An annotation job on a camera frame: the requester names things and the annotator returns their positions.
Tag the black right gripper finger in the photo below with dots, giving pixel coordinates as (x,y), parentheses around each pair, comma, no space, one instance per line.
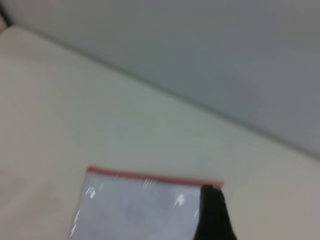
(213,220)

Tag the clear zip bag red zipper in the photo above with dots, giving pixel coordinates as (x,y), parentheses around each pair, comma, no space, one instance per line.
(150,178)

